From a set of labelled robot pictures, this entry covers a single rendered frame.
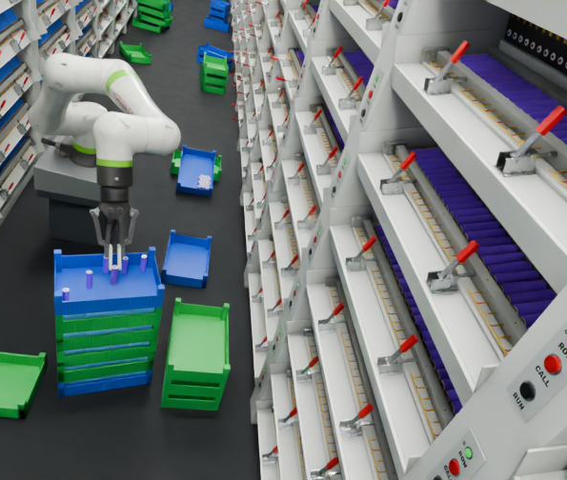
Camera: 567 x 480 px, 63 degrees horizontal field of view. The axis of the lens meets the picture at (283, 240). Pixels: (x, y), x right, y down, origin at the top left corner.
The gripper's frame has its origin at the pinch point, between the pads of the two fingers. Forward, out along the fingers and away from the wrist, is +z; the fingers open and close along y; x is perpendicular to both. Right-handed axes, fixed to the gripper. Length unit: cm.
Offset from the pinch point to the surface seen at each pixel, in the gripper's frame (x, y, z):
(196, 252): -83, -47, 24
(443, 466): 99, -29, 0
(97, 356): -11.0, 4.0, 36.2
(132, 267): -19.0, -7.7, 9.3
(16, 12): -114, 28, -79
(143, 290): -9.0, -9.6, 13.9
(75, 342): -7.5, 10.4, 28.7
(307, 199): -1, -61, -17
